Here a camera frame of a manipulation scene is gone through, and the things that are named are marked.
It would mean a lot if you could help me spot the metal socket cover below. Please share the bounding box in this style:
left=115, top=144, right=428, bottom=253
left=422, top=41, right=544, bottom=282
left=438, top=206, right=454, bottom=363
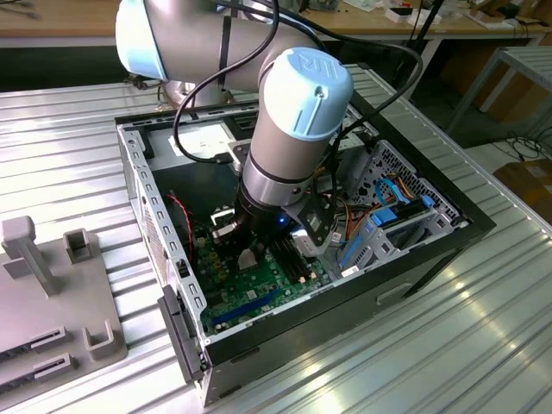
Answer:
left=209, top=206, right=238, bottom=241

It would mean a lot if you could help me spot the grey metal drive cage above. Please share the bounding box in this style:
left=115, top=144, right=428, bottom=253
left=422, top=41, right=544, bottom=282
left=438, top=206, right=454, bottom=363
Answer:
left=340, top=103, right=383, bottom=195

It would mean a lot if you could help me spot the grey metal frame table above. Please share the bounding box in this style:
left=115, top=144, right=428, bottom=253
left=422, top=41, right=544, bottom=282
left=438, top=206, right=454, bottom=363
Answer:
left=446, top=45, right=552, bottom=139

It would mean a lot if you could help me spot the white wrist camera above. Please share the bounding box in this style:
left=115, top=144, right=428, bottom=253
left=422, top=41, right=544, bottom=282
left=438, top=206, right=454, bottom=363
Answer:
left=291, top=226, right=329, bottom=260

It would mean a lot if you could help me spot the black open PC case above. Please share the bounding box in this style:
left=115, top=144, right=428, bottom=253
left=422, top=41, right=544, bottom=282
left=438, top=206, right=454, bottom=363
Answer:
left=114, top=88, right=497, bottom=409

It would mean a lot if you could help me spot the grey parts rack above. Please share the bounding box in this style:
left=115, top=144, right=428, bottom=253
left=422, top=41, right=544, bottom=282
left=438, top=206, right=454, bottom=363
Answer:
left=0, top=215, right=129, bottom=392

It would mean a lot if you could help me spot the blue expansion slot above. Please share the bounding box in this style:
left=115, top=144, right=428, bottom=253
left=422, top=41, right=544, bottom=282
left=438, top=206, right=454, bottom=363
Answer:
left=210, top=289, right=280, bottom=327

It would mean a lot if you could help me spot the blue plastic bracket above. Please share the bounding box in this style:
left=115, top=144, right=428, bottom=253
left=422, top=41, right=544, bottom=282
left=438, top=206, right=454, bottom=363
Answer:
left=338, top=235, right=364, bottom=268

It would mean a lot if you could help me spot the silver CPU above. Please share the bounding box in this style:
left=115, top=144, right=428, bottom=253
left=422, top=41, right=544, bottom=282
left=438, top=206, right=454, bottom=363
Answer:
left=236, top=248, right=260, bottom=271

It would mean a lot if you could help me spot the grey power supply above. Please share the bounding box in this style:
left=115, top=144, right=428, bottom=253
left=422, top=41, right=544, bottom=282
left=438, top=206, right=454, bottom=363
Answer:
left=144, top=122, right=245, bottom=225

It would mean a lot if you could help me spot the wooden desk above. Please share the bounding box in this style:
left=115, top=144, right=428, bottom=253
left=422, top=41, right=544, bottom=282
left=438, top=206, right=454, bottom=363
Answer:
left=0, top=0, right=552, bottom=100

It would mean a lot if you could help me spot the cardboard box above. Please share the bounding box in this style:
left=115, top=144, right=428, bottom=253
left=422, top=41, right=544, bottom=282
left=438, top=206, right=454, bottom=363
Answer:
left=492, top=157, right=552, bottom=225

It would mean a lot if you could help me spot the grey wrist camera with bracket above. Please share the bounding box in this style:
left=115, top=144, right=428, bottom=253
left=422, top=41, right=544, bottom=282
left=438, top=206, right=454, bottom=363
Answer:
left=229, top=143, right=252, bottom=174

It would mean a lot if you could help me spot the orange red wire bundle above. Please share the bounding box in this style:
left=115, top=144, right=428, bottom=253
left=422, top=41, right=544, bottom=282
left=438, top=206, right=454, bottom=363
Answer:
left=331, top=202, right=379, bottom=249

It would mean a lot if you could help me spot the black camera bracket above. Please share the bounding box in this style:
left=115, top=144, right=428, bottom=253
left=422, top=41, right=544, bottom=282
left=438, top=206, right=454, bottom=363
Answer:
left=286, top=196, right=336, bottom=260

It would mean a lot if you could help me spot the black tripod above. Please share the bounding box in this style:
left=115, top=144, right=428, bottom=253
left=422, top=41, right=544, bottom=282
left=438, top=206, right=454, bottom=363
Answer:
left=392, top=0, right=446, bottom=94

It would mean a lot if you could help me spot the black plastic case bezel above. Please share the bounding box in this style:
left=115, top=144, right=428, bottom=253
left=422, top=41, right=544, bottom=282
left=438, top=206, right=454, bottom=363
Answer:
left=155, top=284, right=208, bottom=385

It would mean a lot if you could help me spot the perforated metal disk bay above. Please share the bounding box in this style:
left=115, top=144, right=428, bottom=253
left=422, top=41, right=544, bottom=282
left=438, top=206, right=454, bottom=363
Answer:
left=344, top=140, right=471, bottom=277

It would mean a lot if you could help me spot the red black twisted wire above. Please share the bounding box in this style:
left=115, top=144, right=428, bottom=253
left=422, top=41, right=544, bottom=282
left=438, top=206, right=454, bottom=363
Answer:
left=166, top=192, right=193, bottom=260

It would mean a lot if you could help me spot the blue SATA wire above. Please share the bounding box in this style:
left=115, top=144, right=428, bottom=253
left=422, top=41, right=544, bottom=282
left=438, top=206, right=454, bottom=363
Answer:
left=375, top=177, right=411, bottom=212

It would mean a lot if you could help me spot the green motherboard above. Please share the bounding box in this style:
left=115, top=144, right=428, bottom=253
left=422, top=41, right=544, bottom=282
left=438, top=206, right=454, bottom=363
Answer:
left=191, top=223, right=336, bottom=337

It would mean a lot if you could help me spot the white box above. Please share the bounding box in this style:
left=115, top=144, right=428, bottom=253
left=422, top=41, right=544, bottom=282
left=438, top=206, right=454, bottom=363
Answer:
left=385, top=6, right=443, bottom=26

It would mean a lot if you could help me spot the black disk in blue carrier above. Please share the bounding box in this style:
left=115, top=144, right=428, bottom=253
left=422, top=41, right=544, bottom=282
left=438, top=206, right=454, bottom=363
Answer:
left=368, top=196, right=435, bottom=229

